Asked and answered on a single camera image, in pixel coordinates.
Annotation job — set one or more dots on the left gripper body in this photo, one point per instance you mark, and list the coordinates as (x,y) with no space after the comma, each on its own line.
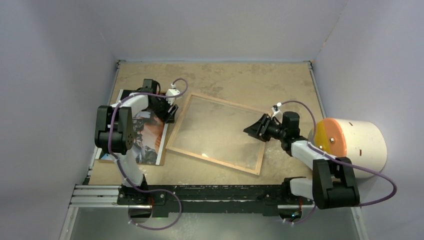
(160,108)

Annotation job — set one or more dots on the clear acrylic sheet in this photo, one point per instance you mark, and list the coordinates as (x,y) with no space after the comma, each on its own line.
(215,132)

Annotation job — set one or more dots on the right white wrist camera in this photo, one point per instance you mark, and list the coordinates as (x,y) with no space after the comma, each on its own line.
(276,109)

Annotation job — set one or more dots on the glossy photo print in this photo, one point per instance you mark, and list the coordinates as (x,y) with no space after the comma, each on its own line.
(149,137)

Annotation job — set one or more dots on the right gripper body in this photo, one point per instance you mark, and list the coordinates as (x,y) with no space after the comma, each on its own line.
(276,131)

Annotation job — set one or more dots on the white cylinder with orange face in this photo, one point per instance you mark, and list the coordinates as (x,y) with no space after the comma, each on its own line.
(360,141)

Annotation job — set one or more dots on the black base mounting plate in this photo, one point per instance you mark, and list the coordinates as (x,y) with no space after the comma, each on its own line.
(267,200)

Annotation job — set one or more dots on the wooden picture frame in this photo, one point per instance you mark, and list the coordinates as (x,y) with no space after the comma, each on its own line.
(179,145)

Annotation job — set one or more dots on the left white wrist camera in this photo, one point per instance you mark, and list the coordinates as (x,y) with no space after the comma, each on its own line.
(172,94)

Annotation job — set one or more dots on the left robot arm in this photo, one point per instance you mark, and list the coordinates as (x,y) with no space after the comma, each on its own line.
(114,132)

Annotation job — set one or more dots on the aluminium rail frame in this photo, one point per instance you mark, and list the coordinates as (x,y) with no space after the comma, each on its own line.
(94,214)

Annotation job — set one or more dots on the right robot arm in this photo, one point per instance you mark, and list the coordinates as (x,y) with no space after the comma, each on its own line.
(333,183)

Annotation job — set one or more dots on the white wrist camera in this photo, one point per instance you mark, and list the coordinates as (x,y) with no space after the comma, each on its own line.
(276,109)
(172,94)

